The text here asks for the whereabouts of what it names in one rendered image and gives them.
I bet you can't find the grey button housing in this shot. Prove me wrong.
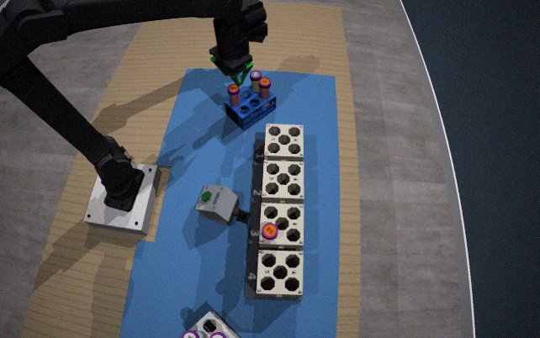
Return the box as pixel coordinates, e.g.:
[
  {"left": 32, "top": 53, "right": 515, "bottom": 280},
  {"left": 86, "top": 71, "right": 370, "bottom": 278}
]
[{"left": 195, "top": 185, "right": 250, "bottom": 226}]

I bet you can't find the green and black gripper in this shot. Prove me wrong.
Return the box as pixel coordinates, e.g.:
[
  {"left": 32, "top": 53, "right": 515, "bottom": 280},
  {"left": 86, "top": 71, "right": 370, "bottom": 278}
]
[{"left": 209, "top": 37, "right": 253, "bottom": 87}]

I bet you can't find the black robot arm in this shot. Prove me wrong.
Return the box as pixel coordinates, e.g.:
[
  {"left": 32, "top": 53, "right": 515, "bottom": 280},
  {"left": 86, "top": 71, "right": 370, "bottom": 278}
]
[{"left": 0, "top": 0, "right": 267, "bottom": 212}]

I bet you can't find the blue flat mat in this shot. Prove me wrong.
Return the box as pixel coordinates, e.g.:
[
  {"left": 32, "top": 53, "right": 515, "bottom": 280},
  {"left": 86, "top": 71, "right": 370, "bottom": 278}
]
[{"left": 119, "top": 68, "right": 340, "bottom": 338}]

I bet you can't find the white bucket adapter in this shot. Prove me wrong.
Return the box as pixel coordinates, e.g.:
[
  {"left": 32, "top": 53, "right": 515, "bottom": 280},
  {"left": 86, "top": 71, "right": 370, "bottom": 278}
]
[
  {"left": 259, "top": 203, "right": 304, "bottom": 251},
  {"left": 257, "top": 250, "right": 304, "bottom": 298},
  {"left": 262, "top": 161, "right": 304, "bottom": 204},
  {"left": 264, "top": 124, "right": 304, "bottom": 162}
]

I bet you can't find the blue tube rack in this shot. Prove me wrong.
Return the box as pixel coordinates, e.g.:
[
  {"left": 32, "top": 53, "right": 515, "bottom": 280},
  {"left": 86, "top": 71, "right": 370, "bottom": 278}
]
[{"left": 225, "top": 85, "right": 276, "bottom": 131}]

